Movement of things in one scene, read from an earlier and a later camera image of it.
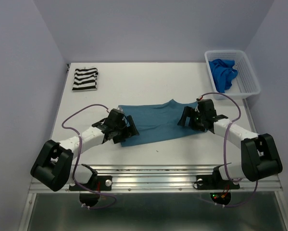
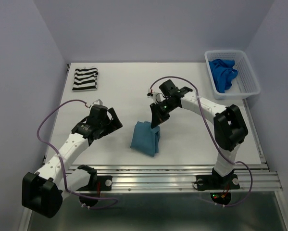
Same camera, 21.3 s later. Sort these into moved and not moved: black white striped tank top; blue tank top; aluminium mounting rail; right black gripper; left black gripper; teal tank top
Moved: right black gripper; left black gripper; teal tank top
Not moved: black white striped tank top; aluminium mounting rail; blue tank top
